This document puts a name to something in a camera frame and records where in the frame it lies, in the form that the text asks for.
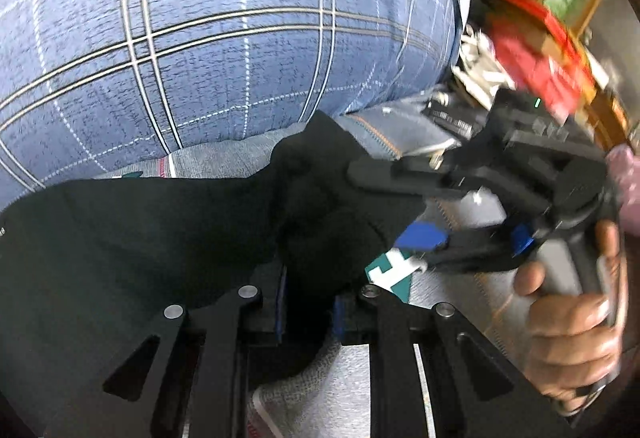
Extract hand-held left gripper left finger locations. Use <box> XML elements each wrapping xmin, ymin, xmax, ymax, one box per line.
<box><xmin>39</xmin><ymin>263</ymin><xmax>289</xmax><ymax>438</ymax></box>

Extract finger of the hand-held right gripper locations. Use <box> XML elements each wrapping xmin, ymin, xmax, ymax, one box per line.
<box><xmin>347</xmin><ymin>152</ymin><xmax>453</xmax><ymax>193</ymax></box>
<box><xmin>395</xmin><ymin>221</ymin><xmax>532</xmax><ymax>275</ymax></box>

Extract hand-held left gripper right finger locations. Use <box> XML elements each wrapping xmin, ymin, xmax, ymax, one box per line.
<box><xmin>332</xmin><ymin>284</ymin><xmax>568</xmax><ymax>438</ymax></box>

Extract black pants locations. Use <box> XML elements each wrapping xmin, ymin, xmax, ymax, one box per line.
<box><xmin>0</xmin><ymin>110</ymin><xmax>426</xmax><ymax>374</ymax></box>

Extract person's right hand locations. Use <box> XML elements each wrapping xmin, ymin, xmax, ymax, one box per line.
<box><xmin>514</xmin><ymin>220</ymin><xmax>624</xmax><ymax>415</ymax></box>

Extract pink cloth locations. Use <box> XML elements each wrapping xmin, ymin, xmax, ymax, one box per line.
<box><xmin>606</xmin><ymin>144</ymin><xmax>640</xmax><ymax>235</ymax></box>

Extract red box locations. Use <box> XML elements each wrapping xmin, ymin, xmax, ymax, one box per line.
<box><xmin>486</xmin><ymin>0</ymin><xmax>600</xmax><ymax>115</ymax></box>

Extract blue plaid pillow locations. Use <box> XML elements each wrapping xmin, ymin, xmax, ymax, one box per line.
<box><xmin>0</xmin><ymin>0</ymin><xmax>474</xmax><ymax>206</ymax></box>

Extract white cables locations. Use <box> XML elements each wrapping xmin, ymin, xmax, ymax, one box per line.
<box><xmin>451</xmin><ymin>26</ymin><xmax>517</xmax><ymax>94</ymax></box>

